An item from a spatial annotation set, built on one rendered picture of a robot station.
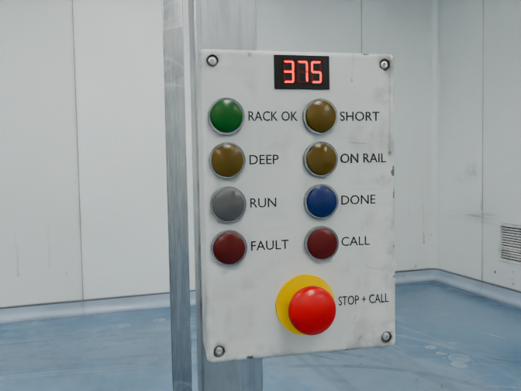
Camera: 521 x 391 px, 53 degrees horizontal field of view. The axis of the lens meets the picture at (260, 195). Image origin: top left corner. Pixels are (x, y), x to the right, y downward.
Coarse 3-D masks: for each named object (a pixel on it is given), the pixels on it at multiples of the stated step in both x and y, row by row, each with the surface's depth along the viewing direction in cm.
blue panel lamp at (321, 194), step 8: (312, 192) 44; (320, 192) 44; (328, 192) 44; (312, 200) 44; (320, 200) 44; (328, 200) 44; (312, 208) 44; (320, 208) 44; (328, 208) 44; (320, 216) 44
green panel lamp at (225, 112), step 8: (216, 104) 42; (224, 104) 42; (232, 104) 42; (216, 112) 42; (224, 112) 42; (232, 112) 42; (240, 112) 42; (216, 120) 42; (224, 120) 42; (232, 120) 42; (240, 120) 42; (216, 128) 42; (224, 128) 42; (232, 128) 42
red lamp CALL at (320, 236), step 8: (312, 232) 44; (320, 232) 44; (328, 232) 44; (312, 240) 44; (320, 240) 44; (328, 240) 44; (336, 240) 45; (312, 248) 44; (320, 248) 44; (328, 248) 44; (320, 256) 44; (328, 256) 44
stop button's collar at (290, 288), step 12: (300, 276) 44; (312, 276) 45; (288, 288) 44; (300, 288) 44; (324, 288) 45; (276, 300) 44; (288, 300) 44; (348, 300) 46; (276, 312) 44; (288, 324) 44
